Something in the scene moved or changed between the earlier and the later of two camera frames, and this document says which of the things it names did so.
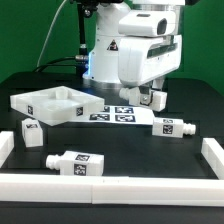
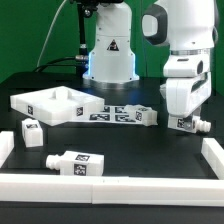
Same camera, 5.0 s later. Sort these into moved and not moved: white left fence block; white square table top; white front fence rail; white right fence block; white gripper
Moved: white gripper
Not moved: white front fence rail; white right fence block; white square table top; white left fence block
